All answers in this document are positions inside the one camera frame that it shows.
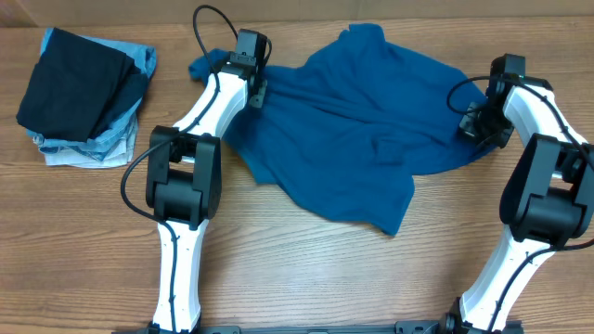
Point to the folded black garment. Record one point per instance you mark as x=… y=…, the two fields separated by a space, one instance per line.
x=78 y=87

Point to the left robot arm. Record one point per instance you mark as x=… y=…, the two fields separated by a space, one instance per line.
x=184 y=179

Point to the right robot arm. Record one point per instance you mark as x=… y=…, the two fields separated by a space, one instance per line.
x=545 y=206

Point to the folded white garment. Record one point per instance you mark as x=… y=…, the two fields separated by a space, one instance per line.
x=118 y=155

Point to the blue polo shirt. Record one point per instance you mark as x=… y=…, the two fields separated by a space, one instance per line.
x=345 y=134

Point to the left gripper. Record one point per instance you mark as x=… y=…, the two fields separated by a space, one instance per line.
x=257 y=101

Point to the folded light blue jeans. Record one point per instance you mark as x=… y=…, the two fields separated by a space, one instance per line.
x=145 y=57

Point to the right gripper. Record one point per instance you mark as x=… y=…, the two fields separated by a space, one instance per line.
x=476 y=122

